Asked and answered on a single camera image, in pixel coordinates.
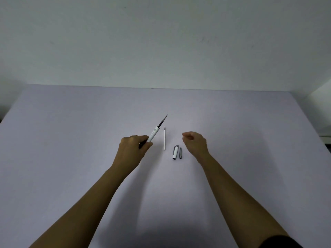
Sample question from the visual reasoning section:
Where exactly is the person's left hand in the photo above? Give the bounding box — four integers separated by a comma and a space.
112, 135, 153, 174

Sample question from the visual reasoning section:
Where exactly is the person's right hand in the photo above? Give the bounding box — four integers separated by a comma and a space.
182, 132, 209, 164

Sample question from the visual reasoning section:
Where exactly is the white pen barrel with refill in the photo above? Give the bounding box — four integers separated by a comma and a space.
139, 114, 168, 149

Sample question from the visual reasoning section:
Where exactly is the person's right forearm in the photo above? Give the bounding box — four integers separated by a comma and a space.
200, 154, 290, 248

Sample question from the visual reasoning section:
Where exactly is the person's left forearm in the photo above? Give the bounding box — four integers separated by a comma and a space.
29, 166, 130, 248

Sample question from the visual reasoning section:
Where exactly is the black sleeve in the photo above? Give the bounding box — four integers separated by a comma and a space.
258, 235, 303, 248

